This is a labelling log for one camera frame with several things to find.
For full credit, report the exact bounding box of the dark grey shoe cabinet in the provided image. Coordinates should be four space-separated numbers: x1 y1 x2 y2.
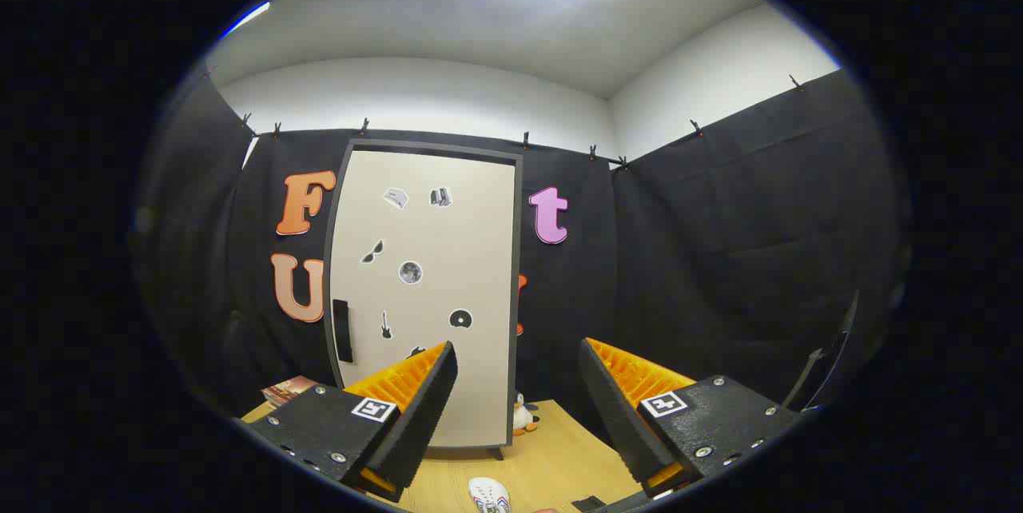
324 139 524 459

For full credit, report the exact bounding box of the black cabinet door handle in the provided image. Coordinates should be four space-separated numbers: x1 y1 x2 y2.
332 300 353 363

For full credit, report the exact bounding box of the brown book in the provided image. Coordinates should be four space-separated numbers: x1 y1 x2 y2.
261 376 319 408

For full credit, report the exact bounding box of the white shoe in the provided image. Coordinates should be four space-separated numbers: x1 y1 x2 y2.
468 477 512 513

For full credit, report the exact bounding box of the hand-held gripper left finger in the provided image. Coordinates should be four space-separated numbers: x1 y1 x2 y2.
242 341 460 502

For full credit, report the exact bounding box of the black backdrop cloth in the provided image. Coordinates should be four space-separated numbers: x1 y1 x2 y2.
136 70 904 434

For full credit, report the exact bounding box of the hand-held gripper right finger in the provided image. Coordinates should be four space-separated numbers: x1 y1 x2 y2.
577 337 804 498

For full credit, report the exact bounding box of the narrow ceiling light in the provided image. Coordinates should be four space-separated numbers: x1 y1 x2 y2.
220 2 271 38

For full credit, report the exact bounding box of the black curved stand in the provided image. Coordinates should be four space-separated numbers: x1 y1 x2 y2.
782 289 860 412

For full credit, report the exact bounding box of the beige shoe cabinet door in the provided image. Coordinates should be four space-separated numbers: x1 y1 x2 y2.
329 149 516 448

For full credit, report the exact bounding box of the small penguin toy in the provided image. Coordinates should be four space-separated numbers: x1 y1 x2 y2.
512 392 541 437

